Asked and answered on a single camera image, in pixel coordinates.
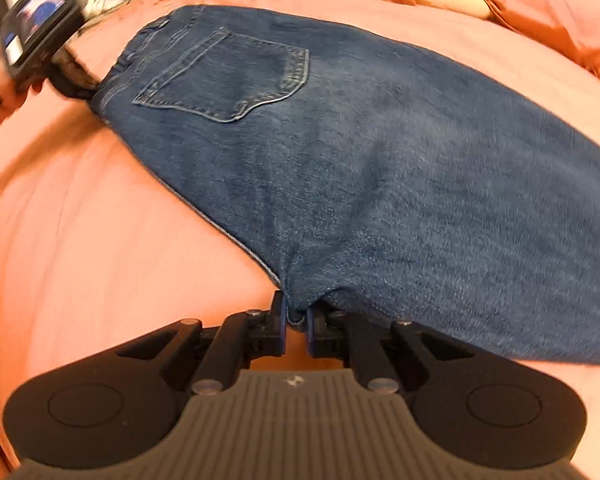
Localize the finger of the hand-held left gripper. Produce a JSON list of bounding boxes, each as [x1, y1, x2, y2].
[[49, 50, 101, 102]]

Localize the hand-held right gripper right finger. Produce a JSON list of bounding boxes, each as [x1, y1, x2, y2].
[[305, 305, 482, 397]]

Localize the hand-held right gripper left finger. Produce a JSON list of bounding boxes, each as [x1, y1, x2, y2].
[[113, 291, 287, 397]]

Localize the blue denim pants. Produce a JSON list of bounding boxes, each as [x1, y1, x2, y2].
[[88, 4, 600, 367]]

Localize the person's left hand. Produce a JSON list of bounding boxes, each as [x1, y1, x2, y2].
[[0, 45, 45, 129]]

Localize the white crumpled cloth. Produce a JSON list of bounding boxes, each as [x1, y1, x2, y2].
[[82, 0, 126, 18]]

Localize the orange bed sheet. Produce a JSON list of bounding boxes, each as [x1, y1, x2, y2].
[[0, 0, 600, 467]]

